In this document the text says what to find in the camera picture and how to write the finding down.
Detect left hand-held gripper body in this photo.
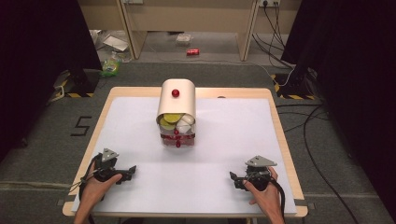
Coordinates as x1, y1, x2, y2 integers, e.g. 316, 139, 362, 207
92, 147, 129, 185

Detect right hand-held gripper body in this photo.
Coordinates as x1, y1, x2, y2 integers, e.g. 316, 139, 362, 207
245, 155, 278, 191

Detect clear drawer with red knob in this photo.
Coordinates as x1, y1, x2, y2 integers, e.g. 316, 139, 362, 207
157, 113, 197, 137

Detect cream drawer cabinet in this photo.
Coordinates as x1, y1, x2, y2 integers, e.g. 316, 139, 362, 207
156, 78, 197, 148

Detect person's right hand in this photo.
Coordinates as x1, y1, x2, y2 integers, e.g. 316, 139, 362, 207
244, 167, 283, 216

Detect person's left hand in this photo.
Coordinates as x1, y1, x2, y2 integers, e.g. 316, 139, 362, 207
81, 161, 123, 208

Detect white paper sheet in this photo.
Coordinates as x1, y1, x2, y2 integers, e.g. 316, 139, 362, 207
72, 96, 298, 216

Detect clear drawer with red sachets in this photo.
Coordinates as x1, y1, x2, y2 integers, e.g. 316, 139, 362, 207
160, 133, 196, 148

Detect pile of red sachets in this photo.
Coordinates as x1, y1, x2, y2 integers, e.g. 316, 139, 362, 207
160, 133, 196, 147

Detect pile of yellow-lidded coffee capsules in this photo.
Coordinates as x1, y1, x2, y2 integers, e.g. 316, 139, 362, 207
159, 113, 196, 134

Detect green plastic bag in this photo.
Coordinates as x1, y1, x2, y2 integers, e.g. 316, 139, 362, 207
100, 50, 123, 78

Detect black curtain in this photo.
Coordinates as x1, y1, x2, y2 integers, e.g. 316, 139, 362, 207
0, 0, 104, 162
280, 0, 396, 218

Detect clear plastic food container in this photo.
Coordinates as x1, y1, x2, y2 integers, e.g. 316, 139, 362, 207
176, 33, 194, 45

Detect beige desk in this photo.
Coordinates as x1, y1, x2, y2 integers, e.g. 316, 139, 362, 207
78, 0, 303, 62

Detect left hand-held gripper cable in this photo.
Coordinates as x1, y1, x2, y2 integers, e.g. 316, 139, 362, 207
69, 153, 101, 202

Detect hand-held gripper cable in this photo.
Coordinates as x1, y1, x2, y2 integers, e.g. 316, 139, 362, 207
69, 153, 101, 202
269, 175, 287, 224

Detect right hand-held gripper cable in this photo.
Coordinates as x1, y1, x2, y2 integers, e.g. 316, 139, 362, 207
269, 175, 287, 224

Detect long black floor cable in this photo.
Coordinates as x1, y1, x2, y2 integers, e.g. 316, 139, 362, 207
303, 104, 362, 224

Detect black socket cables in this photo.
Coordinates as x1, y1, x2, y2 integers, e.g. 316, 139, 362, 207
251, 2, 297, 69

